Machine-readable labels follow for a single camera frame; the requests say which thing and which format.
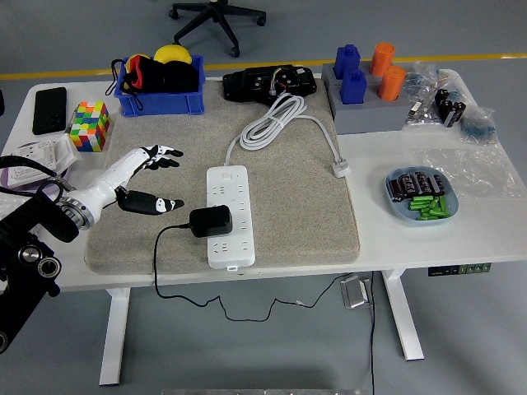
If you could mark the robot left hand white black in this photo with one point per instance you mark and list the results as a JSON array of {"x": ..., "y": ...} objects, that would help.
[{"x": 107, "y": 185}]

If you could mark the black power adapter plug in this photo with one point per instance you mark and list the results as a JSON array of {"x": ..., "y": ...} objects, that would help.
[{"x": 210, "y": 221}]

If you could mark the white power strip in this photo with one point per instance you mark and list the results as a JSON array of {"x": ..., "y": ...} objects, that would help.
[{"x": 222, "y": 193}]

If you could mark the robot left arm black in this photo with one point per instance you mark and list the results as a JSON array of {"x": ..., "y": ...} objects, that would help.
[{"x": 24, "y": 255}]

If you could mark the colourful puzzle cube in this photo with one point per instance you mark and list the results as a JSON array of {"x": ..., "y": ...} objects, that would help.
[{"x": 88, "y": 127}]

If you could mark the black smartphone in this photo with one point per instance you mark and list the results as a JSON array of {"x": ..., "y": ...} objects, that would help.
[{"x": 49, "y": 111}]

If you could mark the blue plastic bin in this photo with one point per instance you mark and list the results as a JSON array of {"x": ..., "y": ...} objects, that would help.
[{"x": 164, "y": 103}]

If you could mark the purple plate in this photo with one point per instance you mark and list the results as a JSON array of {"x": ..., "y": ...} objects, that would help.
[{"x": 5, "y": 181}]

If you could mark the white table leg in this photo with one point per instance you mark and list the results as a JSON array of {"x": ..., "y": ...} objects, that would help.
[
  {"x": 405, "y": 321},
  {"x": 115, "y": 337}
]

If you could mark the grey-brown mat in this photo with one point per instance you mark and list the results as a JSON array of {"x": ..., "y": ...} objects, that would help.
[{"x": 296, "y": 214}]

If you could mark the black office chair base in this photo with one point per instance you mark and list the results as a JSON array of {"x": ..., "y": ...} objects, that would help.
[{"x": 214, "y": 16}]

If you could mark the blue plastic block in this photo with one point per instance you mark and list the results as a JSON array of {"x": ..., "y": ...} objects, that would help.
[
  {"x": 346, "y": 61},
  {"x": 353, "y": 88}
]

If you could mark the silver metal foot pedal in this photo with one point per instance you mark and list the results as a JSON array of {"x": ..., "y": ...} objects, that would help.
[{"x": 355, "y": 293}]

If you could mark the grey block holder base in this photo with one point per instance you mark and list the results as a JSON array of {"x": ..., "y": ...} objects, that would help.
[{"x": 370, "y": 117}]

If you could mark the light blue plate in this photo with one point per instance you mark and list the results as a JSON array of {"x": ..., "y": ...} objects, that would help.
[{"x": 395, "y": 210}]

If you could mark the black cylindrical capacitor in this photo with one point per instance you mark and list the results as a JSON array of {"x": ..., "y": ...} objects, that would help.
[
  {"x": 422, "y": 182},
  {"x": 396, "y": 189},
  {"x": 437, "y": 184},
  {"x": 407, "y": 183}
]

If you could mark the orange plastic cylinder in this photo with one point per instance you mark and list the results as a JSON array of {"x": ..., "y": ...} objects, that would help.
[
  {"x": 392, "y": 84},
  {"x": 382, "y": 59}
]

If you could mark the green cylindrical battery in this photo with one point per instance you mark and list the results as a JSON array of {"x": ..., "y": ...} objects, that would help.
[
  {"x": 420, "y": 201},
  {"x": 424, "y": 206},
  {"x": 431, "y": 218},
  {"x": 432, "y": 212},
  {"x": 443, "y": 203}
]

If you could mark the clear bag of small parts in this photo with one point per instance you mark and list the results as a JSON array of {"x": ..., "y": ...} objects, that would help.
[{"x": 422, "y": 88}]

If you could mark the clear bag of black capacitors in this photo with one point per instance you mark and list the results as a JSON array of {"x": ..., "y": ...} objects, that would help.
[{"x": 449, "y": 108}]

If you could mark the black table control panel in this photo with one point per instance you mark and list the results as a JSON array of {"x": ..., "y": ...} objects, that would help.
[{"x": 459, "y": 270}]

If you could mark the empty clear plastic bag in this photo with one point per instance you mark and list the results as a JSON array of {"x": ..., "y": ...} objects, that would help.
[{"x": 473, "y": 168}]

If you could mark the clear bag of blue parts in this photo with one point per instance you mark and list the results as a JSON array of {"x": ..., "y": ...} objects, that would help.
[{"x": 477, "y": 123}]

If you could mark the white switch panel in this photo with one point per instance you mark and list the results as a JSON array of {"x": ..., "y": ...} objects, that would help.
[{"x": 63, "y": 154}]

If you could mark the white wall socket panel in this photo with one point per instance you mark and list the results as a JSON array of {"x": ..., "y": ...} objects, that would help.
[{"x": 41, "y": 150}]

